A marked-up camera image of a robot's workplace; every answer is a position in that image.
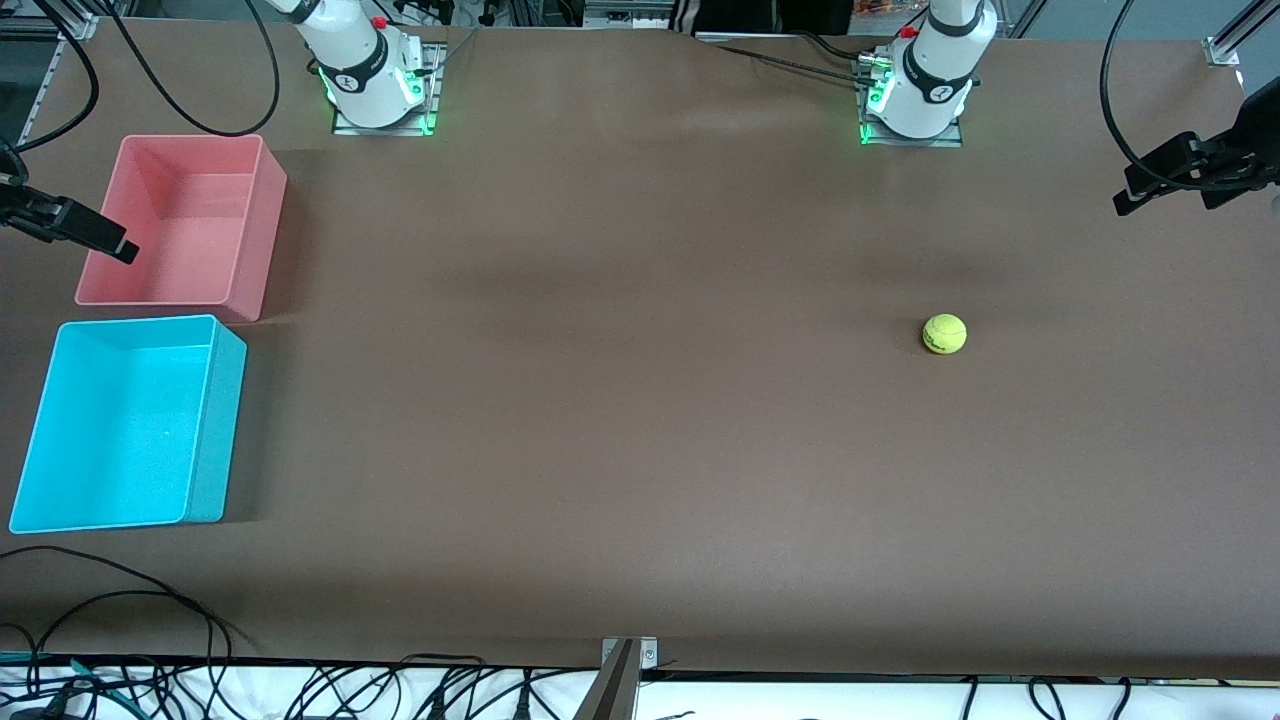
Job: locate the blue plastic bin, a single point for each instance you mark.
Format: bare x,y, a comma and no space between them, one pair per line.
120,430

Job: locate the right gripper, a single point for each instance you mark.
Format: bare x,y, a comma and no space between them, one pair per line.
22,212

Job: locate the aluminium bracket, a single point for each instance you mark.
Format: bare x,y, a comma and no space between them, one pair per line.
645,652

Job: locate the pink plastic bin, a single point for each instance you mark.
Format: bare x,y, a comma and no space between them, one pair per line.
190,250

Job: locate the aluminium frame extrusion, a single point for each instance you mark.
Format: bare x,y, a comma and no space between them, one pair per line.
70,25
1225,48

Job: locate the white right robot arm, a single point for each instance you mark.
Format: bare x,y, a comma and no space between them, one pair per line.
360,60

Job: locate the grey metal bar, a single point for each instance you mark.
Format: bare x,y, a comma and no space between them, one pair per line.
610,695

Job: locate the black power plug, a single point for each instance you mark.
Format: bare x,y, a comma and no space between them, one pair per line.
522,706
437,706

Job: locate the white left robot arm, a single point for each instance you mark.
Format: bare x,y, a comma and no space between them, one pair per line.
935,70

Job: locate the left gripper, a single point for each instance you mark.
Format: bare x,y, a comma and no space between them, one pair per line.
1254,133

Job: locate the yellow tennis ball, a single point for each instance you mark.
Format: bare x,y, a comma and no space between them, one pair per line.
944,334

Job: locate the orange background object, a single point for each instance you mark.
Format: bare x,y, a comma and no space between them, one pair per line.
870,8

